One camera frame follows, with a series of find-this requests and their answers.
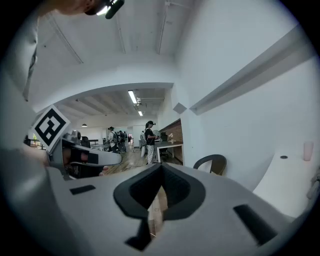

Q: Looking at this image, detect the person's left forearm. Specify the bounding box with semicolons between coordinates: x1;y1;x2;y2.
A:
21;144;50;167

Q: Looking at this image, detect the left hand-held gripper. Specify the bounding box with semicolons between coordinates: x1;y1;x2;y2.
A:
31;104;123;180

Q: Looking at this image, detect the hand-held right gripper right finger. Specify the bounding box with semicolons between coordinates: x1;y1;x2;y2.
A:
161;162;206;222

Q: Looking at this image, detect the white side table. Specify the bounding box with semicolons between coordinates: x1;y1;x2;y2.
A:
252;149;320;219

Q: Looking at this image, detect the black office chair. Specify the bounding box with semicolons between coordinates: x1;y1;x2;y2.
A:
159;131;169;159

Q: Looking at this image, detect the person's head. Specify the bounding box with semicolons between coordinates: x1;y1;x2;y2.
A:
37;0;106;16

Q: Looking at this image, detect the brown wicker chair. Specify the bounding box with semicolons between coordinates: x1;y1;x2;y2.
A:
192;154;228;176

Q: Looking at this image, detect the person's left hand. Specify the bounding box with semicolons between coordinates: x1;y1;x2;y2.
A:
62;147;110;177

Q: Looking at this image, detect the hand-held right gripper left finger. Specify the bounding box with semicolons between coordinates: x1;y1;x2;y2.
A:
113;162;163;252

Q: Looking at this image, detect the white desk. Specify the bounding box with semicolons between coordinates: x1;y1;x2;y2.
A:
155;140;184;164

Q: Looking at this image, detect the person's grey shirt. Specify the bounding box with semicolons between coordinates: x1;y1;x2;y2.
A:
7;9;41;102

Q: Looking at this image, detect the grey wall panel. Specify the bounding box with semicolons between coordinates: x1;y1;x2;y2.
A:
172;102;188;115

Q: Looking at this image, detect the black head-worn camera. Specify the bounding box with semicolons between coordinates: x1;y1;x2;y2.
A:
96;0;125;20

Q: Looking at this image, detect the long ceiling light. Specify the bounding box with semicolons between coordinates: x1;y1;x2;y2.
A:
127;89;138;105

